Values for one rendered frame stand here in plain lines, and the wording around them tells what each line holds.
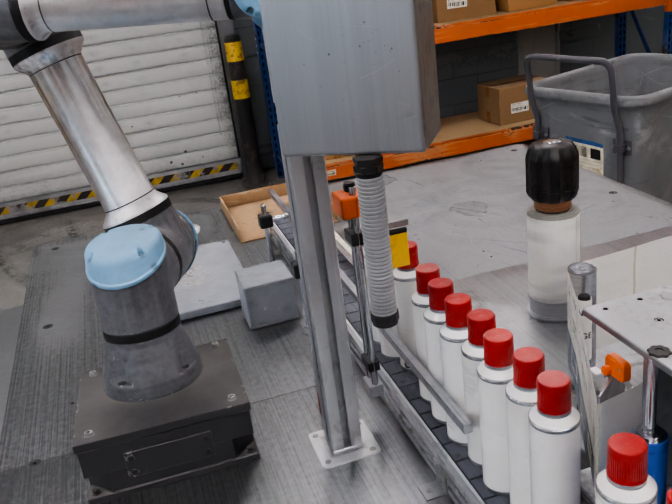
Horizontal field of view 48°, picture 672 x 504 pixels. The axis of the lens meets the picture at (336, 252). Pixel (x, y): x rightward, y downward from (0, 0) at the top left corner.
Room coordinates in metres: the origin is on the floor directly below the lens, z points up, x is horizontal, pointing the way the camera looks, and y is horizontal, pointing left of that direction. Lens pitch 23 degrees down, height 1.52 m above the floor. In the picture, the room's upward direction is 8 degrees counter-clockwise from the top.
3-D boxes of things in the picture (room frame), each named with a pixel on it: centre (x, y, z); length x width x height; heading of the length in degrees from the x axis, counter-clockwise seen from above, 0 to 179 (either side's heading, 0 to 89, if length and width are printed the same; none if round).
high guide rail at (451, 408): (1.27, 0.00, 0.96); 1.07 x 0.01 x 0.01; 15
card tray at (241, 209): (1.97, 0.15, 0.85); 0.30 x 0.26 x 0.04; 15
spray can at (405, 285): (1.03, -0.10, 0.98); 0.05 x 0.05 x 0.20
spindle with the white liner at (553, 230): (1.15, -0.36, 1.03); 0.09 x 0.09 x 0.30
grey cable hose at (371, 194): (0.82, -0.05, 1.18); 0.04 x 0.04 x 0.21
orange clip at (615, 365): (0.65, -0.26, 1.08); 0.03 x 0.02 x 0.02; 15
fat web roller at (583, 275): (0.92, -0.32, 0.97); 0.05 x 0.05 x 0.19
